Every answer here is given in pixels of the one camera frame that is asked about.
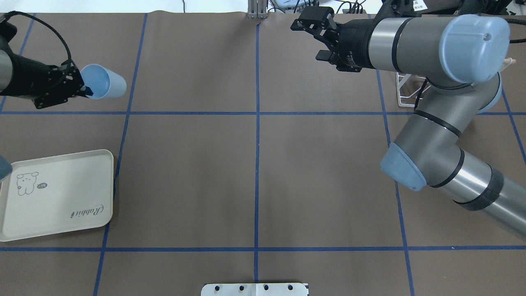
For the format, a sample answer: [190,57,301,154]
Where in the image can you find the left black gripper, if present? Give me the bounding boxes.
[11,54,94,109]

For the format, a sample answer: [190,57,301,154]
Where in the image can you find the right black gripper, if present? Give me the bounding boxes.
[291,6,376,73]

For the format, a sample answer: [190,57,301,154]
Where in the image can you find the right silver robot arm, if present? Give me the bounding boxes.
[291,0,526,237]

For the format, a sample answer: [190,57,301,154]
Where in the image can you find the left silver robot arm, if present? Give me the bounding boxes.
[0,17,94,109]

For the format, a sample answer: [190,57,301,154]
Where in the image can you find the cream plastic tray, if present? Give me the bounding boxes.
[0,149,114,242]

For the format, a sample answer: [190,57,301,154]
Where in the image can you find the aluminium frame post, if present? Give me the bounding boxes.
[247,0,269,19]

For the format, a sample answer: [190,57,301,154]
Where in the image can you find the white wire cup rack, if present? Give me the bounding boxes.
[396,72,431,108]

